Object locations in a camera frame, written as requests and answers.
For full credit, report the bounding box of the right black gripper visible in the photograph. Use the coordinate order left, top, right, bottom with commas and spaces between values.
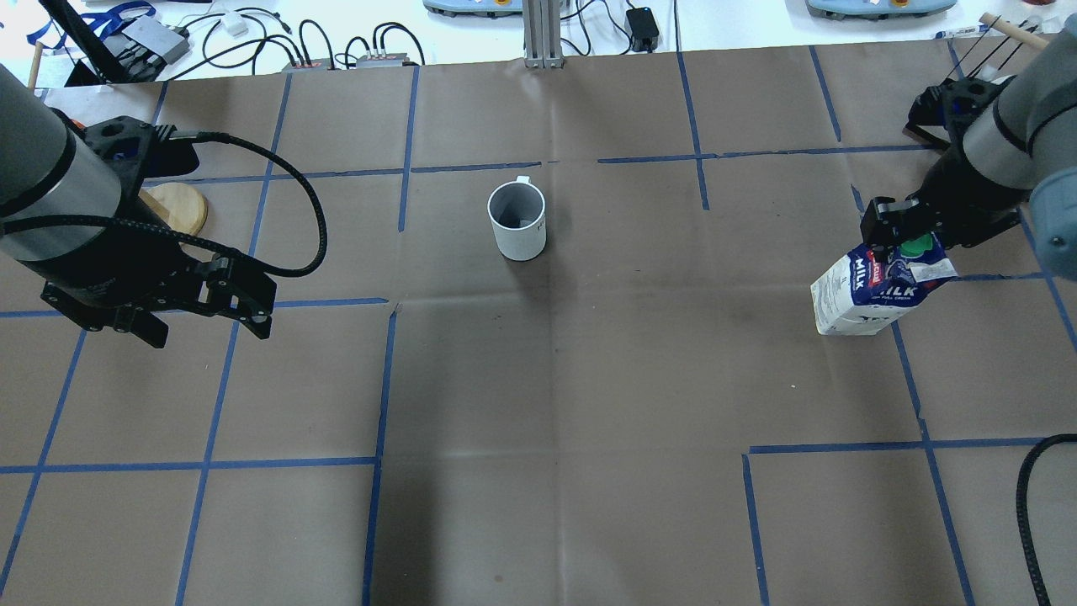
859, 143, 1031, 265

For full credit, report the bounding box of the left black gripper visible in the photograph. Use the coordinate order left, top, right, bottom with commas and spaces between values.
40, 215, 279, 349

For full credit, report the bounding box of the blue white milk carton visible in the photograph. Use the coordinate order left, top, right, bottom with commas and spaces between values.
810, 234, 959, 335

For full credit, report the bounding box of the white grey mug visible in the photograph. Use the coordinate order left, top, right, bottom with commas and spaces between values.
487, 175, 549, 262

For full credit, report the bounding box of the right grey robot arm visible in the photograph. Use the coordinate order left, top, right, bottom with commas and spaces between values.
859, 15, 1076, 280

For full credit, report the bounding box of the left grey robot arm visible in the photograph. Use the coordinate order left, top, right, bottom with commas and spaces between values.
1, 72, 276, 348

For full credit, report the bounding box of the wooden mug tree stand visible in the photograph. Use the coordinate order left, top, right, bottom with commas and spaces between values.
139, 183, 209, 237

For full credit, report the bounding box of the blue teach pendant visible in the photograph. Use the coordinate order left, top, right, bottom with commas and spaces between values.
422, 0, 523, 19
805, 1, 959, 20

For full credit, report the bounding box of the wooden stick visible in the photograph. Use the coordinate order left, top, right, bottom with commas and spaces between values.
979, 13, 1049, 51

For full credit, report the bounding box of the small usb hub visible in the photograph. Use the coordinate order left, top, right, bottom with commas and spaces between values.
281, 58, 333, 73
353, 53, 414, 69

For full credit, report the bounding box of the black power adapter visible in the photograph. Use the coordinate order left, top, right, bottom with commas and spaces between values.
624, 8, 661, 53

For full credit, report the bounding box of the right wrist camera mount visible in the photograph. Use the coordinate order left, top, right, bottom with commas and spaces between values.
905, 77, 1006, 137

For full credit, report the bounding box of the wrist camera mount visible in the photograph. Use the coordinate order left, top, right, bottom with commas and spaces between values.
905, 77, 1006, 137
78, 115, 200, 178

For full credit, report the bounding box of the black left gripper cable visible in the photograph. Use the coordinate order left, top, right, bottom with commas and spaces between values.
0, 130, 328, 279

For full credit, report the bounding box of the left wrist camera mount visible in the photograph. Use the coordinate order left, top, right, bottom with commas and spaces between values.
78, 115, 200, 178

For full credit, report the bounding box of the black wire cup rack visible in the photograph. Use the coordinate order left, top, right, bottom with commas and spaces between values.
903, 22, 1040, 151

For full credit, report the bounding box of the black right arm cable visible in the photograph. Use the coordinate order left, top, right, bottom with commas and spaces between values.
1016, 433, 1077, 606

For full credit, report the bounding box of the aluminium frame post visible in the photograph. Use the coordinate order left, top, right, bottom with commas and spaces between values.
522, 0, 563, 69

